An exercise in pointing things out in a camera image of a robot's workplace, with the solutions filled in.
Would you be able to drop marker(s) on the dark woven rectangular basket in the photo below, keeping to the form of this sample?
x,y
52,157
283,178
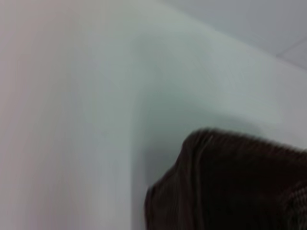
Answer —
x,y
230,187

